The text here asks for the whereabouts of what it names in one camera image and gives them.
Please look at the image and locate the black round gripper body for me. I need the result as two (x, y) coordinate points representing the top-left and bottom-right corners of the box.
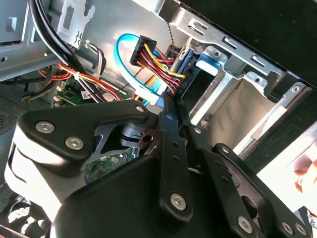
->
(49, 148), (312, 238)

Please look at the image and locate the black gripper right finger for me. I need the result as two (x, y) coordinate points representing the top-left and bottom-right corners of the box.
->
(176, 98), (311, 238)

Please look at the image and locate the blue data wire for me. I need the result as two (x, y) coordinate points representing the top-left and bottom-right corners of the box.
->
(113, 33), (164, 107)

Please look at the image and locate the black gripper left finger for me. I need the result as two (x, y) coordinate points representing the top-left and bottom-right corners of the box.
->
(15, 91), (195, 223)

